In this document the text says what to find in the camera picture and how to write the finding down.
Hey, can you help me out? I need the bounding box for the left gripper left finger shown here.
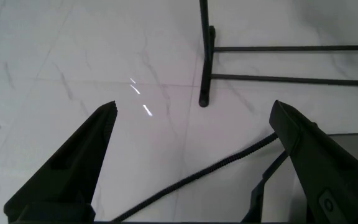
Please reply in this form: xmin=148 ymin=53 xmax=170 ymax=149
xmin=3 ymin=100 xmax=119 ymax=223

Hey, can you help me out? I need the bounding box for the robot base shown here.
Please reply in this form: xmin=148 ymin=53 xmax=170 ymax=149
xmin=242 ymin=133 xmax=358 ymax=224

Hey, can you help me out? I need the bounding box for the black ribbed cable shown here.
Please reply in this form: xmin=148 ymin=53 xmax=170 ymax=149
xmin=110 ymin=132 xmax=279 ymax=223

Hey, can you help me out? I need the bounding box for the black clothes rack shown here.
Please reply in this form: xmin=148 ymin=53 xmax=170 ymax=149
xmin=198 ymin=0 xmax=358 ymax=108

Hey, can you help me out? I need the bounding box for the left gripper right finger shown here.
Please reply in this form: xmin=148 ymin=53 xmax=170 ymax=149
xmin=268 ymin=99 xmax=358 ymax=224

